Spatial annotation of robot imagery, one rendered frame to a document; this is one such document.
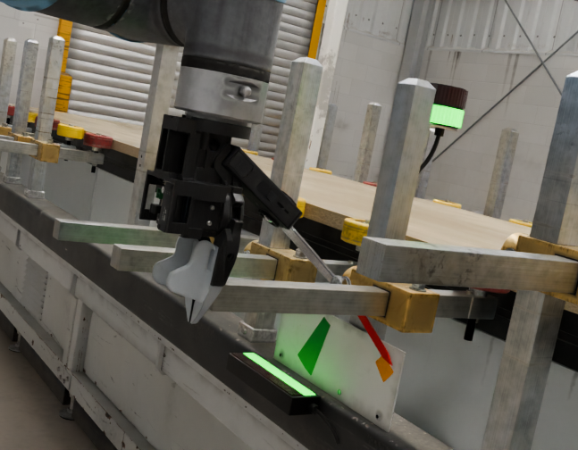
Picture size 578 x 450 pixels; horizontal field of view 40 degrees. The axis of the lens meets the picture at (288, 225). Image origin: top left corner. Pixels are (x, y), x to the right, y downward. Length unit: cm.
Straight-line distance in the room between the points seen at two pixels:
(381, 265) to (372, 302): 35
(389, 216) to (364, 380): 21
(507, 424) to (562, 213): 22
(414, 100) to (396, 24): 1052
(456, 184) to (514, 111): 122
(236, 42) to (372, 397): 47
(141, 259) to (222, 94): 36
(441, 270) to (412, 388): 63
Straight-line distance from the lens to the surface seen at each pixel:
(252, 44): 78
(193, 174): 79
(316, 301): 91
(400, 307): 96
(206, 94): 78
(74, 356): 259
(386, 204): 100
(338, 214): 141
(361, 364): 102
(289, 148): 120
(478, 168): 1048
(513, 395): 86
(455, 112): 103
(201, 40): 79
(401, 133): 100
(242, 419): 132
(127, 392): 229
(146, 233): 135
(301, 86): 120
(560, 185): 83
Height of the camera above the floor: 104
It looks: 7 degrees down
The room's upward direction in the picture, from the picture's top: 11 degrees clockwise
